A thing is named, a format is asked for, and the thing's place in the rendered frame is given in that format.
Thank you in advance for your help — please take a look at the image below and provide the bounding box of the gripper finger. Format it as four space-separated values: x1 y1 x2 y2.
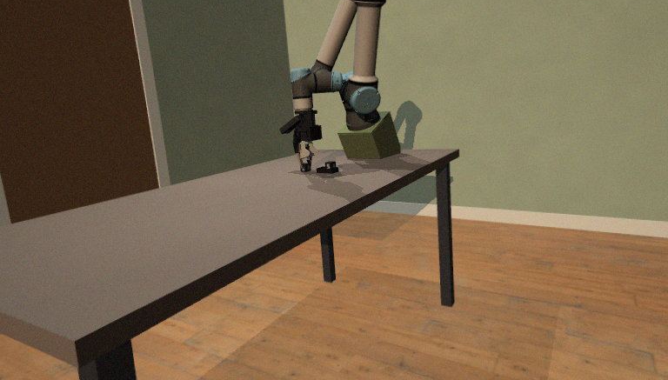
293 134 310 169
305 141 318 164

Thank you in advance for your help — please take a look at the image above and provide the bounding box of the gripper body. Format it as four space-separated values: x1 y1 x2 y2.
294 110 322 142

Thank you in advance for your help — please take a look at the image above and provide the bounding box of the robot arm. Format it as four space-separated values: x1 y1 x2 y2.
291 0 386 131

